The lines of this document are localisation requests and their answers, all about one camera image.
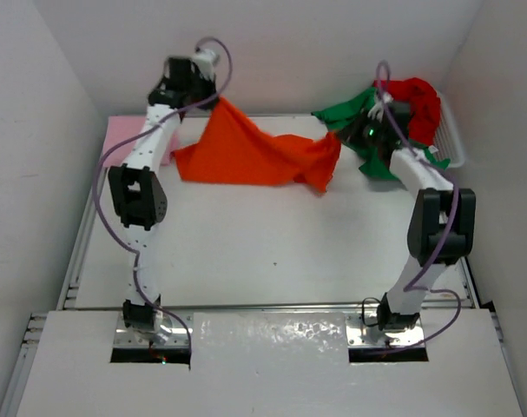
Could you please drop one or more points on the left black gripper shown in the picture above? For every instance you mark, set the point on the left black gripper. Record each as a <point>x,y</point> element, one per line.
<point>207,101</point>

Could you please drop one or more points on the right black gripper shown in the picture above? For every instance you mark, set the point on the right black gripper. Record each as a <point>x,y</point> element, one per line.
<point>350,135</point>

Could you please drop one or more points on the red t shirt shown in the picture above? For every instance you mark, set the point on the red t shirt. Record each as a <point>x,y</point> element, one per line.
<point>425,106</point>

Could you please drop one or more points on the pink t shirt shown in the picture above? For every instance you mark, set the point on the pink t shirt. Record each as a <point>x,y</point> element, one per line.
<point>121,128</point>

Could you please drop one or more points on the orange t shirt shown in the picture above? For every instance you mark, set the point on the orange t shirt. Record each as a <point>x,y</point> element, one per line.
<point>233,150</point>

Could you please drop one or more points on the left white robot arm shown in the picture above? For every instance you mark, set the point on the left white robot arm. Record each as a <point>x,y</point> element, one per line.
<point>136,192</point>

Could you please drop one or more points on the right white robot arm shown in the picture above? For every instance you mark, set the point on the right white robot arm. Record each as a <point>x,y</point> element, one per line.
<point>441,228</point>

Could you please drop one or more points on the green t shirt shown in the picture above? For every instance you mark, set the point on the green t shirt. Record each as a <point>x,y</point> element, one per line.
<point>376,162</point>

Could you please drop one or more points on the white plastic basket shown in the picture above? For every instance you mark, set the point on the white plastic basket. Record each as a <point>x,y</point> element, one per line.
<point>447,141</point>

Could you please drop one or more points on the white front cover panel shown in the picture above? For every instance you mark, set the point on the white front cover panel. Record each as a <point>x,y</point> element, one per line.
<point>266,364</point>

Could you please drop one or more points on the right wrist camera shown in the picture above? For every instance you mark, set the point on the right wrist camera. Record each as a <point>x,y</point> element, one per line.
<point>376,112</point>

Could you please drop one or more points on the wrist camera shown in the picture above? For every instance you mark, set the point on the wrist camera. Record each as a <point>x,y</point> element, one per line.
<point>376,112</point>
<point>206,61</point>

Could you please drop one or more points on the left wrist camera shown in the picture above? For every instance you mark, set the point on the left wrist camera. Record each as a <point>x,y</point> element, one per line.
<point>206,61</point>

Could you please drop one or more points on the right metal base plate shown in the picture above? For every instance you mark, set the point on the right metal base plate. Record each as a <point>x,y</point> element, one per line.
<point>362,333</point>

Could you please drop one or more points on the metal base plate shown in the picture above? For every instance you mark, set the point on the metal base plate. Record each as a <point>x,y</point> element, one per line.
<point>168,333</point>
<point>362,333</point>

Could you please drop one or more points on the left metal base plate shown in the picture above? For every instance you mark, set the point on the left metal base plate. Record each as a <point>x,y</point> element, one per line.
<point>168,333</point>

